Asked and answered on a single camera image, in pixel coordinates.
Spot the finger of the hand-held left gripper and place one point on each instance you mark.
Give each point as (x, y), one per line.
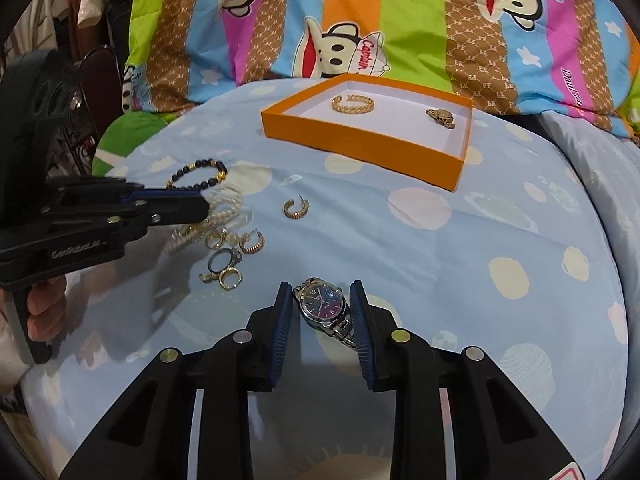
(137, 198)
(180, 208)

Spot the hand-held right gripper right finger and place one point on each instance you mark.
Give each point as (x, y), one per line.
(361, 330)

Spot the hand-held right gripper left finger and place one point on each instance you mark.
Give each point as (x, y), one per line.
(281, 330)

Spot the silver wristwatch with blue dial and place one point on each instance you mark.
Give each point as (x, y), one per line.
(322, 305)

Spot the orange cardboard box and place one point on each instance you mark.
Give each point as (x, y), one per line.
(360, 145)

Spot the person's left hand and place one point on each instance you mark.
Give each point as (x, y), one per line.
(47, 302)

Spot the dark wooden furniture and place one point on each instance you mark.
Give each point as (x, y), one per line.
(105, 85)

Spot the gold wristwatch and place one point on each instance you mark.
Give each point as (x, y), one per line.
(440, 116)

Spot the pale blue quilt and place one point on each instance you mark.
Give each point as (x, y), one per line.
(600, 170)

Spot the striped monkey print blanket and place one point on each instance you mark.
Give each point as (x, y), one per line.
(410, 20)

